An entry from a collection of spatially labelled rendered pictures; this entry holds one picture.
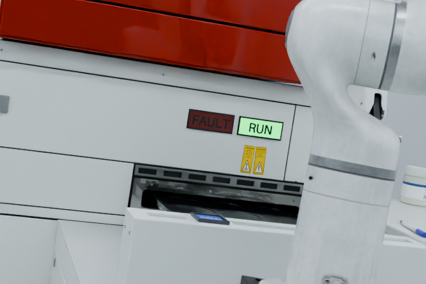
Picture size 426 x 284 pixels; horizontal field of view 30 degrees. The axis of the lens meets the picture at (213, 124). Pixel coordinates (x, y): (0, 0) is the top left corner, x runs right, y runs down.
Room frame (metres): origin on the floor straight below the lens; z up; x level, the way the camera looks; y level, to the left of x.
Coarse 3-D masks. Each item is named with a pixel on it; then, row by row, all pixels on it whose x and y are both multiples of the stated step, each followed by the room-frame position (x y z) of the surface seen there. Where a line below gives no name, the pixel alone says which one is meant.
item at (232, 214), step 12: (156, 192) 1.99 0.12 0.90; (168, 204) 1.84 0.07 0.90; (180, 204) 1.86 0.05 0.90; (192, 204) 1.90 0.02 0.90; (204, 204) 1.93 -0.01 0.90; (216, 204) 1.96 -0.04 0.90; (228, 204) 1.99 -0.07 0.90; (240, 204) 2.01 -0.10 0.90; (228, 216) 1.80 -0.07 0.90; (240, 216) 1.83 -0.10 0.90; (252, 216) 1.86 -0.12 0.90; (264, 216) 1.88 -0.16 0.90; (276, 216) 1.91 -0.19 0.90; (288, 216) 1.93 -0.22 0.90
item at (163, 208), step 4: (144, 192) 2.00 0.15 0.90; (148, 192) 1.96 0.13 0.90; (148, 196) 1.94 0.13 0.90; (152, 196) 1.91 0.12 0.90; (152, 200) 1.89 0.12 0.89; (156, 200) 1.86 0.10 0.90; (156, 204) 1.84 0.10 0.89; (160, 204) 1.81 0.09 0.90; (160, 208) 1.79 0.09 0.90; (164, 208) 1.77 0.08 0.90
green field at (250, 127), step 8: (248, 120) 1.98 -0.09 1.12; (256, 120) 1.98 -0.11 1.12; (240, 128) 1.97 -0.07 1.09; (248, 128) 1.98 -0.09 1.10; (256, 128) 1.98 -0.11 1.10; (264, 128) 1.99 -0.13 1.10; (272, 128) 2.00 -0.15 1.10; (280, 128) 2.00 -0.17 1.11; (264, 136) 1.99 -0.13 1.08; (272, 136) 2.00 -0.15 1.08
